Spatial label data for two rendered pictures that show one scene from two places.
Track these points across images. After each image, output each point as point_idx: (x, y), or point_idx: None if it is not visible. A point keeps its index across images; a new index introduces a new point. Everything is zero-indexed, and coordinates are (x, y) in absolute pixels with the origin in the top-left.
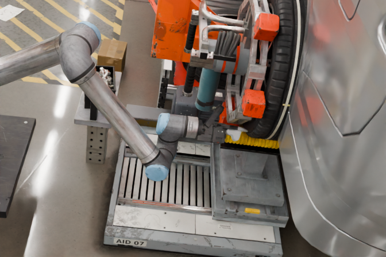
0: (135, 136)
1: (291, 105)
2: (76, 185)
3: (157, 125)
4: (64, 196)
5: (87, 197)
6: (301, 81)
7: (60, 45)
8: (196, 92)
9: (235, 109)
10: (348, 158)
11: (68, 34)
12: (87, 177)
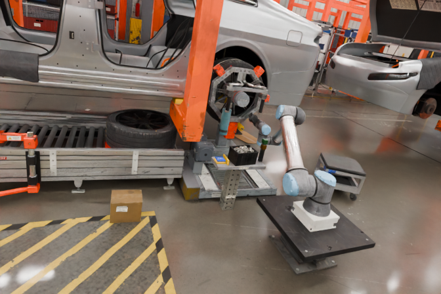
0: None
1: (270, 87)
2: (251, 209)
3: (266, 132)
4: (262, 212)
5: (255, 204)
6: (273, 77)
7: (300, 113)
8: (201, 141)
9: (254, 109)
10: (311, 73)
11: (294, 109)
12: (243, 207)
